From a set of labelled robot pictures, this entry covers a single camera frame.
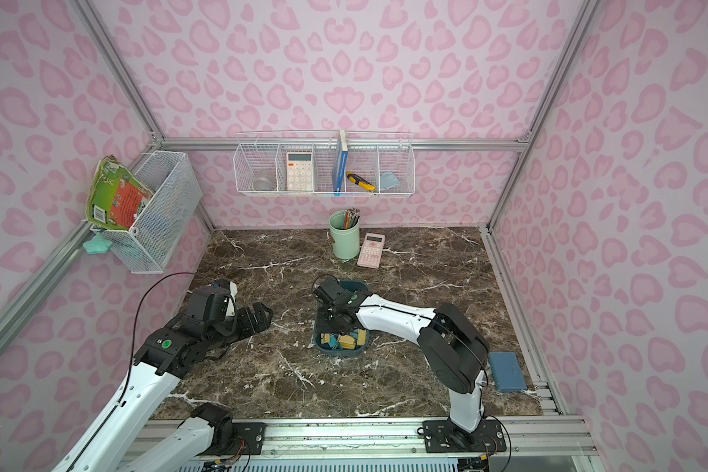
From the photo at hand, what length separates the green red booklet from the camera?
2.22ft

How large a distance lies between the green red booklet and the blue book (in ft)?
1.75

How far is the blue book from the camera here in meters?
0.86
